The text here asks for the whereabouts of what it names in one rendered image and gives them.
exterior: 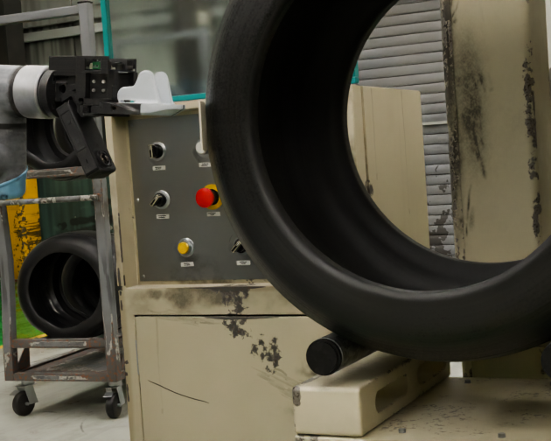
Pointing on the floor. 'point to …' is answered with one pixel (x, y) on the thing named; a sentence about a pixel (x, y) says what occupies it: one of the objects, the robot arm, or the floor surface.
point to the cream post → (499, 143)
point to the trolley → (60, 260)
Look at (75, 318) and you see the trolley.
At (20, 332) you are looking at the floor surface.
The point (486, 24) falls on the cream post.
